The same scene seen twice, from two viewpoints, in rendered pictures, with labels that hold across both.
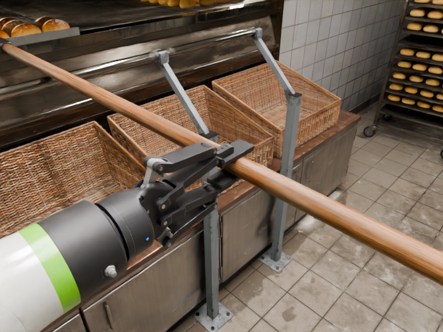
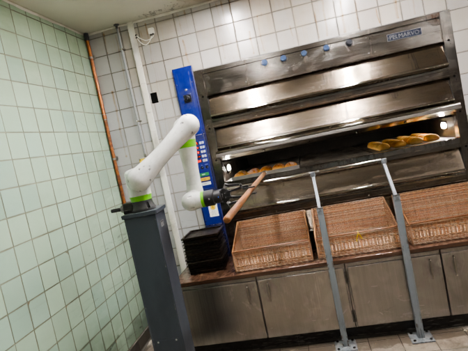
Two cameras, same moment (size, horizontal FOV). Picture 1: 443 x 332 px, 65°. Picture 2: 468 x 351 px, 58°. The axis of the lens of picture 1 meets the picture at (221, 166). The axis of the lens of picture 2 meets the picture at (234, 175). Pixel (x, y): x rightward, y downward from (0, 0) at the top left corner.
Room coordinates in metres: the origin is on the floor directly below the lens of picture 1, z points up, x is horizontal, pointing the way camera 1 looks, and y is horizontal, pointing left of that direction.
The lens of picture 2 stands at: (-0.94, -1.90, 1.47)
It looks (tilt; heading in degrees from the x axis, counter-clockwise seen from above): 4 degrees down; 56
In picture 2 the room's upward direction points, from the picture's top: 12 degrees counter-clockwise
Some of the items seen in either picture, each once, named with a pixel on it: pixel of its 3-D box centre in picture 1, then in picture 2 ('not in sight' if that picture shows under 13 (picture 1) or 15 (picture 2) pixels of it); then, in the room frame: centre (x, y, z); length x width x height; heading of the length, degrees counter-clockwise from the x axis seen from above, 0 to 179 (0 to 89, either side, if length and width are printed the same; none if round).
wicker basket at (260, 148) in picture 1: (194, 141); (352, 225); (1.37, 0.12, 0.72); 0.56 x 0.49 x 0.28; 134
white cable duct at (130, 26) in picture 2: not in sight; (160, 161); (0.54, 1.28, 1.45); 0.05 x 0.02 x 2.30; 136
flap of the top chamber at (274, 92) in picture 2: not in sight; (321, 81); (1.55, 0.32, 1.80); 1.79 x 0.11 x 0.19; 136
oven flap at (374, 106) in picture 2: not in sight; (327, 115); (1.55, 0.32, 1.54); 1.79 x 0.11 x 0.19; 136
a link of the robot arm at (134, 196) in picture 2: not in sight; (138, 184); (-0.04, 0.40, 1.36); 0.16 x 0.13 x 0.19; 73
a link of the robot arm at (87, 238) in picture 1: (82, 246); (210, 197); (0.27, 0.15, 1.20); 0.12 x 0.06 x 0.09; 46
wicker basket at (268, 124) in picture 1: (277, 103); (441, 212); (1.80, -0.31, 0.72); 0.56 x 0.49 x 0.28; 135
